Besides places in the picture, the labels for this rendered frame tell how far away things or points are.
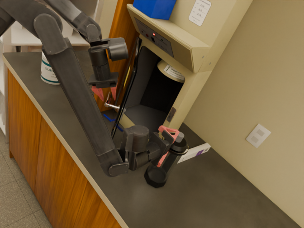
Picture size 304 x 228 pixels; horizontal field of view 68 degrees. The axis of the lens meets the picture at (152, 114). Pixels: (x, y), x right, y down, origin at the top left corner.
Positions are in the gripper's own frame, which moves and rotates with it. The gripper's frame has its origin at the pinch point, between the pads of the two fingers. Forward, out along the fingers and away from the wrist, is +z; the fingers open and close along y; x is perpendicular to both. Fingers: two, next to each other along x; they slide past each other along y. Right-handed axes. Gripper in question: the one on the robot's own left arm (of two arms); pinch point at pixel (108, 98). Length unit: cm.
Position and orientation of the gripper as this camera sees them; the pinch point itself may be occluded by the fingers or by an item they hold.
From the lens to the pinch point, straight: 87.1
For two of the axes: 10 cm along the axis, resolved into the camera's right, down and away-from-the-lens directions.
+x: 0.1, 6.0, -8.0
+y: -10.0, 0.8, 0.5
